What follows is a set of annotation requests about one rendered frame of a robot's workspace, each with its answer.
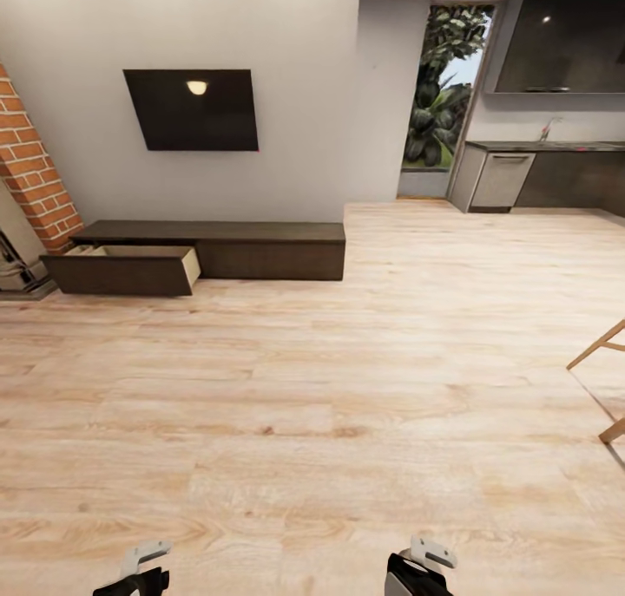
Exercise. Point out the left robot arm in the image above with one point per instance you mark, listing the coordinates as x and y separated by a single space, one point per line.
134 583

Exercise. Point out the pillar candle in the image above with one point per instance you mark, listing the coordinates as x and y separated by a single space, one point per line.
431 564

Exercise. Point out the straight chair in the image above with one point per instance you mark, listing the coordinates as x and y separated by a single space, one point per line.
602 342

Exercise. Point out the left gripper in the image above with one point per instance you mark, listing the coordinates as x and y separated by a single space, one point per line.
152 582

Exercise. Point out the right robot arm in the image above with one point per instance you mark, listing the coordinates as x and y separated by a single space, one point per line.
409 577

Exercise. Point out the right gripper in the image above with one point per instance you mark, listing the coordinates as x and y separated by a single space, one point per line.
395 560

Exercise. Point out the wood fireplace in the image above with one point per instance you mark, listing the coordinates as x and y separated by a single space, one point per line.
22 275

